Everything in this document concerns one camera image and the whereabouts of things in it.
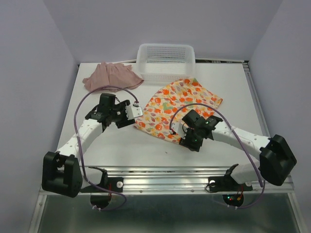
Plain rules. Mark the pink skirt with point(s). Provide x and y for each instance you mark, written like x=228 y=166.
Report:
x=118 y=74

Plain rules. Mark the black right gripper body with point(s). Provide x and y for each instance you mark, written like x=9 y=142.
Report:
x=193 y=140

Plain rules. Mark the orange floral skirt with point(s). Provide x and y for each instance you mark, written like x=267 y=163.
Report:
x=176 y=98

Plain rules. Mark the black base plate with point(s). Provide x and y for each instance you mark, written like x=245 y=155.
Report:
x=103 y=201
x=233 y=192

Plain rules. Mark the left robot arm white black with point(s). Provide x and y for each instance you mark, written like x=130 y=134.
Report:
x=64 y=170

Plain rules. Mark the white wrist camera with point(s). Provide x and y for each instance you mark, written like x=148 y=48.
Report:
x=179 y=129
x=133 y=111

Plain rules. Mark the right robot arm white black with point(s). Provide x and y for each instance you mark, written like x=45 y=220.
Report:
x=270 y=158

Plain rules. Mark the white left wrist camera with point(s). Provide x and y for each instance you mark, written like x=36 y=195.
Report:
x=133 y=111

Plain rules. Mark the white plastic basket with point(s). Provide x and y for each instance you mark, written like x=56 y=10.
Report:
x=165 y=62

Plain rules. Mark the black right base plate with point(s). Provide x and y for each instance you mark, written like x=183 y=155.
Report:
x=233 y=192

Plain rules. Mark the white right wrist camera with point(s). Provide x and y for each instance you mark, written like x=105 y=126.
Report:
x=179 y=129

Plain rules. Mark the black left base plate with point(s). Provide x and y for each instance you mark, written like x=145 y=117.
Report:
x=103 y=201

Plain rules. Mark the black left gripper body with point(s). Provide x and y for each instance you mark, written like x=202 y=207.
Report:
x=119 y=115

